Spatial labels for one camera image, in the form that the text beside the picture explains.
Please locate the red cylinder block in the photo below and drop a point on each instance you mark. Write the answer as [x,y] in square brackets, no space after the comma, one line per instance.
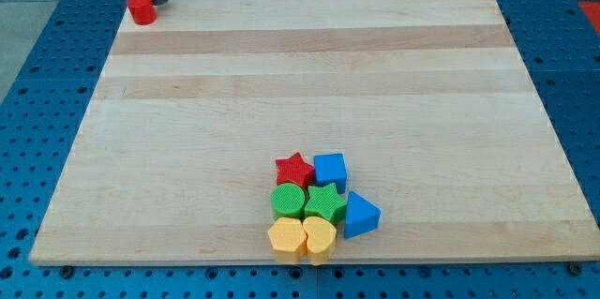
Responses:
[142,11]

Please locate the yellow hexagon block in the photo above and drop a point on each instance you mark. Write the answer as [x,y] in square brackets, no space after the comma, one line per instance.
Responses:
[288,240]

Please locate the red star block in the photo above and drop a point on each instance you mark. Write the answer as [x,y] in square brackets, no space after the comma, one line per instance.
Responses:
[295,170]

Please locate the blue cube block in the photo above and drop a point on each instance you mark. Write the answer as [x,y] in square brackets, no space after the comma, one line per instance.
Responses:
[331,169]

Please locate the green cylinder block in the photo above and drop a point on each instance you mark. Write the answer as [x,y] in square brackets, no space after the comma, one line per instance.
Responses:
[288,200]

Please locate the green star block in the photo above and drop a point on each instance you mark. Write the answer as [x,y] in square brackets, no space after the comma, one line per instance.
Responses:
[325,202]

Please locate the blue triangle block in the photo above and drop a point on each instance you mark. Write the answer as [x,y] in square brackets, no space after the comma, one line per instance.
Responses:
[362,216]

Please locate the yellow heart block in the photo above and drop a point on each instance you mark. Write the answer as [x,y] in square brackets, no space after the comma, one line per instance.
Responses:
[321,240]

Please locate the wooden board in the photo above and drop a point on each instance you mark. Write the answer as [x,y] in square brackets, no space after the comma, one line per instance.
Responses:
[429,102]

